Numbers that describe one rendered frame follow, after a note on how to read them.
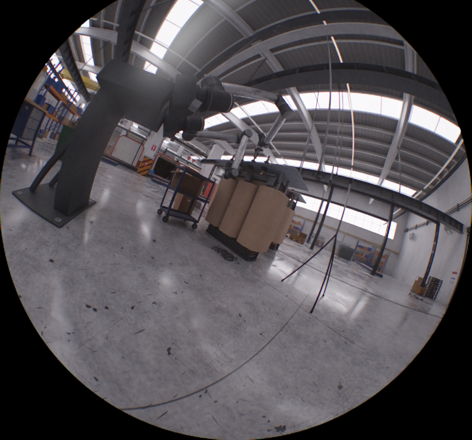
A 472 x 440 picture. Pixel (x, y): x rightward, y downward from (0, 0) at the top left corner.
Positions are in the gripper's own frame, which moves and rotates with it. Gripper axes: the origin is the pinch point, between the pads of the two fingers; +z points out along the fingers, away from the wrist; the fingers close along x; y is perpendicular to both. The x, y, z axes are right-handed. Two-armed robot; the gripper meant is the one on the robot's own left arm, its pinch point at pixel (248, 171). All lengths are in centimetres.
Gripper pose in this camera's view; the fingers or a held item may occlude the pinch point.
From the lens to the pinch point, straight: 224.7
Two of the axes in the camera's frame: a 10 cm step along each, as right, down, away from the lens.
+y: 2.1, -9.7, -0.7
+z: 8.9, 1.6, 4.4
